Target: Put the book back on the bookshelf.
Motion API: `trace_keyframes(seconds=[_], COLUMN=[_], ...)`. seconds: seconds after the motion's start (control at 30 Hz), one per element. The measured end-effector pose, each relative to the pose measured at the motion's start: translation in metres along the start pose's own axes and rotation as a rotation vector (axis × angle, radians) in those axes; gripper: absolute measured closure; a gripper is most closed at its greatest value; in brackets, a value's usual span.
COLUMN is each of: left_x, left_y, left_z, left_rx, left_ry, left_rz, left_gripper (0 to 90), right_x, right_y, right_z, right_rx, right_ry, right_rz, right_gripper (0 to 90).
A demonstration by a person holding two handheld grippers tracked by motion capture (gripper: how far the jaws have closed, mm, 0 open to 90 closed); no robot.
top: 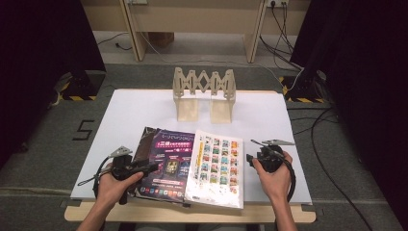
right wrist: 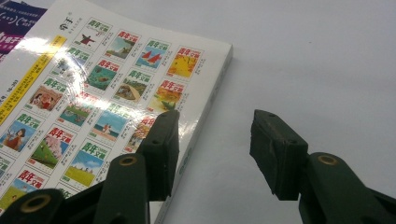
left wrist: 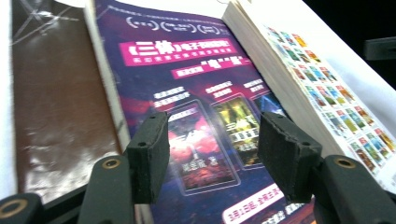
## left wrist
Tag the white picture-grid magazine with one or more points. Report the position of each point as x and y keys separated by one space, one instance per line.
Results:
x=311 y=77

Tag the purple magazine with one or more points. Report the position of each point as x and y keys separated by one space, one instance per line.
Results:
x=186 y=77

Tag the brown magazine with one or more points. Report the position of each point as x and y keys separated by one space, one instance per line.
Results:
x=62 y=109

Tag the black curtain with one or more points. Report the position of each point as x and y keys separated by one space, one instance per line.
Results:
x=358 y=18

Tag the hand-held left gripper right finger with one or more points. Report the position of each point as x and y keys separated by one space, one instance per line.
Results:
x=286 y=155

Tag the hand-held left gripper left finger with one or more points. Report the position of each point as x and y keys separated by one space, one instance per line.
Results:
x=149 y=155

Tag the white board sheet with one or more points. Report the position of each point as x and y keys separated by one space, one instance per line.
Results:
x=4 y=93

